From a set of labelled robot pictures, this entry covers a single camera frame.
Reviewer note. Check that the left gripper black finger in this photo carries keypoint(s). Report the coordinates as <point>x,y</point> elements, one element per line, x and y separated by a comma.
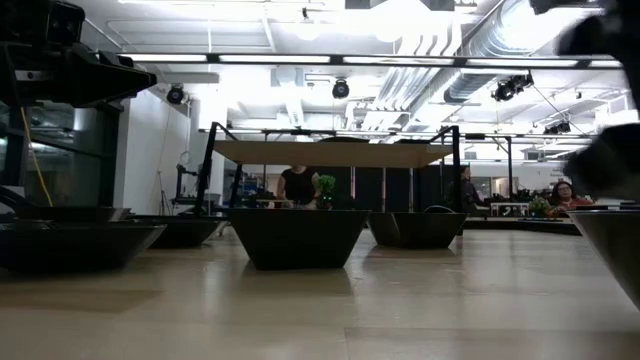
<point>120,80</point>

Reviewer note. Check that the black wavy-rim bowl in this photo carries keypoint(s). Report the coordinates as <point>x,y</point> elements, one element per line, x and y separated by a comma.
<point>180,232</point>

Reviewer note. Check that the black square flared bowl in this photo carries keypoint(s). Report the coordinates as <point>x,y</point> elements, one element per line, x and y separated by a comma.
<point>65,215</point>
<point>615,250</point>
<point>300,240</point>
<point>425,230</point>

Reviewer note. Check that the person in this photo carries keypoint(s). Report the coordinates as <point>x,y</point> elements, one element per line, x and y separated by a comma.
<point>565,197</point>
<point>297,185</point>
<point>470,190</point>

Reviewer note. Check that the black ceiling spotlight cluster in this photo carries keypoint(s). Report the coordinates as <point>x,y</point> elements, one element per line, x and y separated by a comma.
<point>557,128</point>
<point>510,87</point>

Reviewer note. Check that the low green potted plant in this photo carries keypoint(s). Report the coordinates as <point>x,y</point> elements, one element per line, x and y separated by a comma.
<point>540,206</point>

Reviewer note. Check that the dark glass partition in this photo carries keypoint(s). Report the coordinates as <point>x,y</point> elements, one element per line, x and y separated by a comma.
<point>75,160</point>

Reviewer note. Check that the white low table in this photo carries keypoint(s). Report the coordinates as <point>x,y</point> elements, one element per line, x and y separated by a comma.
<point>509,204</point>

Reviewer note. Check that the black background stand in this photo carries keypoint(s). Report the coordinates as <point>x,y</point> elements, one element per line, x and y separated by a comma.
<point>178,190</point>

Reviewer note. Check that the black metal shelf leg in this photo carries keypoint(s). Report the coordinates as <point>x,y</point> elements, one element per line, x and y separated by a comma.
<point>206,170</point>
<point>457,175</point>

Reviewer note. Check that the black rounded glossy bowl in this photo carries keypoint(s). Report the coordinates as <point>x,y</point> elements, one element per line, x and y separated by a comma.
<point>75,247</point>

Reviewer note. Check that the raised wooden shelf board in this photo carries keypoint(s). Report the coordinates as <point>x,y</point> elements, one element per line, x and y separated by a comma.
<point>330,154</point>

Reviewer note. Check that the small green potted plant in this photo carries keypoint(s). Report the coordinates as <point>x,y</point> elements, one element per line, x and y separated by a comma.
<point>325,184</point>

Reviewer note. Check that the dark room divider panels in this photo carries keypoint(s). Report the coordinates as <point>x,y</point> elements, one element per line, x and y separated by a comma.
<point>370,187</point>

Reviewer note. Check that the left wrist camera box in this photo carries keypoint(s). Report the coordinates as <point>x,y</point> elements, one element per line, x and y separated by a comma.
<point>65,22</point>

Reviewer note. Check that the black aluminium table rail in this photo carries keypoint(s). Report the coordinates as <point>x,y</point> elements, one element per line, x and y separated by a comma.
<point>520,227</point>

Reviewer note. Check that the overhead frame bar with lights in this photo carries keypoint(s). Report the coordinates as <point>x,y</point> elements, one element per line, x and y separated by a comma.
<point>275,59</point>

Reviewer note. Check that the silver ceiling duct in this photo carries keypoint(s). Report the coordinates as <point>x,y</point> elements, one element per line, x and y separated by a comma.
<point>480,75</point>

